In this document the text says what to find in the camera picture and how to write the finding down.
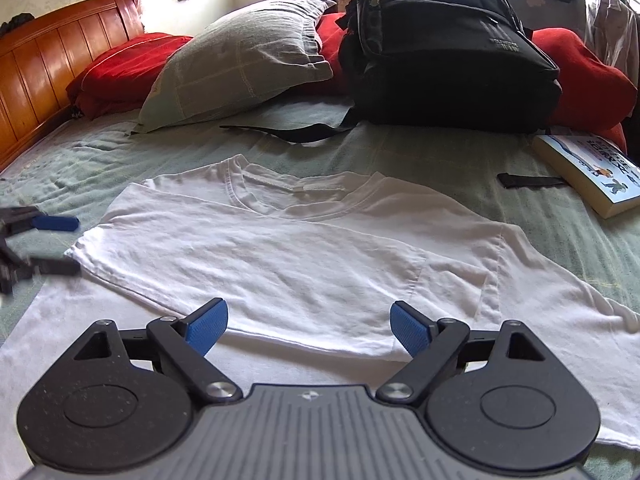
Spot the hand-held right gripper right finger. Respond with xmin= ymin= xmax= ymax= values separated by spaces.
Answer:
xmin=376 ymin=301 xmax=548 ymax=406

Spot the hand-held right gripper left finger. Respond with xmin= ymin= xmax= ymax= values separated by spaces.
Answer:
xmin=73 ymin=297 xmax=243 ymax=404

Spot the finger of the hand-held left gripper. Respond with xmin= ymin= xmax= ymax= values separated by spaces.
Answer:
xmin=0 ymin=246 xmax=82 ymax=295
xmin=0 ymin=205 xmax=81 ymax=236

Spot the white printed t-shirt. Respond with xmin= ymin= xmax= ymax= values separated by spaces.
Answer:
xmin=0 ymin=156 xmax=640 ymax=471

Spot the wooden headboard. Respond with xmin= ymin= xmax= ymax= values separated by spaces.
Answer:
xmin=0 ymin=0 xmax=143 ymax=173

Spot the red pillow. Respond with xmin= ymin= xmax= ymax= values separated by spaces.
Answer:
xmin=66 ymin=32 xmax=195 ymax=121

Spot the small black cloth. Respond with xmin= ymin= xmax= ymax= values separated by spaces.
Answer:
xmin=0 ymin=14 xmax=33 ymax=38

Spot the paperback book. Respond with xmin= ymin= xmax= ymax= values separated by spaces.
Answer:
xmin=531 ymin=134 xmax=640 ymax=220

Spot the grey pillow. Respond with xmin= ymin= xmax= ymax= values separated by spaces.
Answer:
xmin=131 ymin=0 xmax=337 ymax=136

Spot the black backpack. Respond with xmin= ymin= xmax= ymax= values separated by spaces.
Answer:
xmin=220 ymin=0 xmax=563 ymax=145

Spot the red cushion behind backpack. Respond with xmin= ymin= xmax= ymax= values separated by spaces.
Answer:
xmin=315 ymin=12 xmax=640 ymax=155

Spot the hanging beige jacket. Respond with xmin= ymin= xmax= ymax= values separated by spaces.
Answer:
xmin=584 ymin=0 xmax=640 ymax=78

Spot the short black strap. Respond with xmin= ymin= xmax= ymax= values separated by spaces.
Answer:
xmin=496 ymin=172 xmax=566 ymax=190

